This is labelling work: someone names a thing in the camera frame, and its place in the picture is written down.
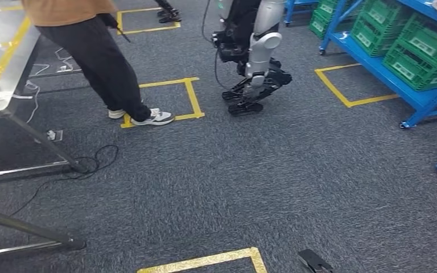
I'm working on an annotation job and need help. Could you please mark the white floor cable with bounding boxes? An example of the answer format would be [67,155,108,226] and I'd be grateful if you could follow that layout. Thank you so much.
[30,47,75,76]
[11,80,42,125]

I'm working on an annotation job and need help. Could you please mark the stainless steel side table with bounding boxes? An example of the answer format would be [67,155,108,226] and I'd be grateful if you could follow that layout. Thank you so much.
[0,0,87,180]

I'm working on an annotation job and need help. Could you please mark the black floor cable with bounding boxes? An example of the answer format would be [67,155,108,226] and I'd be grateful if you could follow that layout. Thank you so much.
[0,144,119,227]

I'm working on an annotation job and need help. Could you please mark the metal floor socket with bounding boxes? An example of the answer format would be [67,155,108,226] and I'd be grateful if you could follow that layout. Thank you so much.
[34,129,64,144]

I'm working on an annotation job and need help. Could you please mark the black handheld controller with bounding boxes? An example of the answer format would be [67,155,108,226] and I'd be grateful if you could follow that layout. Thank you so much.
[97,13,132,43]

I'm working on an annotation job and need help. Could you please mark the black humanoid robot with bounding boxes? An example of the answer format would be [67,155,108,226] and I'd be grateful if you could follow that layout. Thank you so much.
[211,0,292,117]

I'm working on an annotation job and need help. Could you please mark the black tether cable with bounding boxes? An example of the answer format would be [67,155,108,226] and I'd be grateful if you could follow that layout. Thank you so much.
[201,0,242,93]

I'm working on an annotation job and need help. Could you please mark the yellow tape grid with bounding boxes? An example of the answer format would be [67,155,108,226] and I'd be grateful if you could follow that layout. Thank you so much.
[0,4,31,82]

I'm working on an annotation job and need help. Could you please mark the humanoid robot's grey hand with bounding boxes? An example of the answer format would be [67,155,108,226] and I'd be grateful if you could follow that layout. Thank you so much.
[242,75,266,101]

